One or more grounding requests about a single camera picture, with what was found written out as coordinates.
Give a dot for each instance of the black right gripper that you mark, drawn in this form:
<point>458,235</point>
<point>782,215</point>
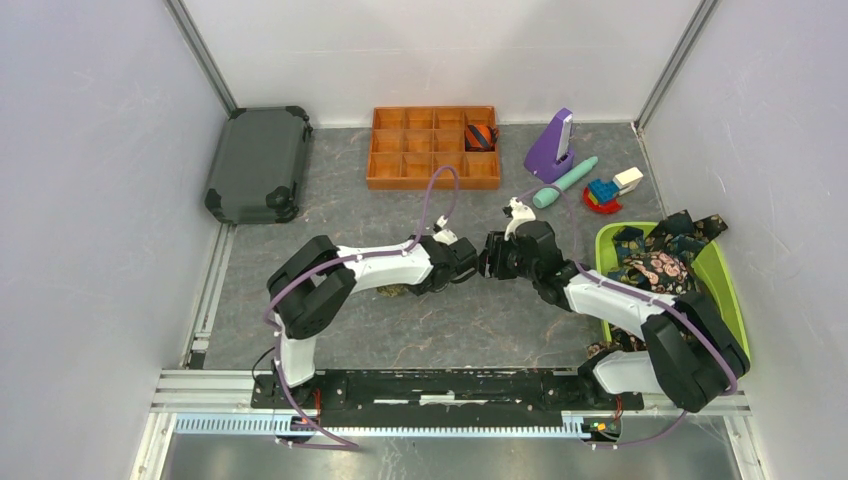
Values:
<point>491,256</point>

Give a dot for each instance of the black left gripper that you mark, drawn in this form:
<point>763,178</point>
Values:
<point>416,289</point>

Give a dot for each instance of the green gold vine tie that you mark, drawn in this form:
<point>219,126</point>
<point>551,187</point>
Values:
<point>392,291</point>

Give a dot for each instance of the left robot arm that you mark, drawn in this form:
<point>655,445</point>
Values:
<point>308,291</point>

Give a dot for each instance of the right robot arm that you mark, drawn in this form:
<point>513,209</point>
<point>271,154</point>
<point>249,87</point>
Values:
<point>690,354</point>

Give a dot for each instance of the mint green cylinder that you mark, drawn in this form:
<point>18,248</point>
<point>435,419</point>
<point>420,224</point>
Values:
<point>549,194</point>

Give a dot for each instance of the purple metronome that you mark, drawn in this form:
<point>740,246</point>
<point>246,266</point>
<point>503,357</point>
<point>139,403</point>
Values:
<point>552,155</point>

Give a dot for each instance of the rolled orange striped tie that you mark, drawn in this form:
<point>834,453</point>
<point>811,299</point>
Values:
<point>480,138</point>

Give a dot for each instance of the colourful toy brick boat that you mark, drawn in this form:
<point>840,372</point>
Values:
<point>602,196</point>

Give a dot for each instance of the orange wooden compartment tray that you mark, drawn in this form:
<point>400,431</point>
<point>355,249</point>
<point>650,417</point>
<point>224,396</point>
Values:
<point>409,144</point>

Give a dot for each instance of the navy orange floral tie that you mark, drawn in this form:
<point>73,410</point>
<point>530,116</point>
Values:
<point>626,241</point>

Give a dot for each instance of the black pink rose tie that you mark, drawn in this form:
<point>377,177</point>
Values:
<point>657,272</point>

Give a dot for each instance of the dark green hard case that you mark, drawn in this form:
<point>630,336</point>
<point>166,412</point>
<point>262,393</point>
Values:
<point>257,172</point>

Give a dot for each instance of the black gold leaf tie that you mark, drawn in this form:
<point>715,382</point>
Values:
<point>681,236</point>

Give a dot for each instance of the lime green plastic bin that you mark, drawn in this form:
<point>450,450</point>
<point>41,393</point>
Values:
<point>709,267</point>

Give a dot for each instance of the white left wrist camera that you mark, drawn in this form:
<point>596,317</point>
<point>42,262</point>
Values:
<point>441,233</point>

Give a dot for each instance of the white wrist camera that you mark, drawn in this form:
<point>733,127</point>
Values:
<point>441,233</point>
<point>518,214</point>

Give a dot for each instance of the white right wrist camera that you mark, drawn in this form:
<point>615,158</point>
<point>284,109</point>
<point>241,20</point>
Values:
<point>518,214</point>

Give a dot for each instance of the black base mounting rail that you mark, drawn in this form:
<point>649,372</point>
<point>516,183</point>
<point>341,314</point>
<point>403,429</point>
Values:
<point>534,397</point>

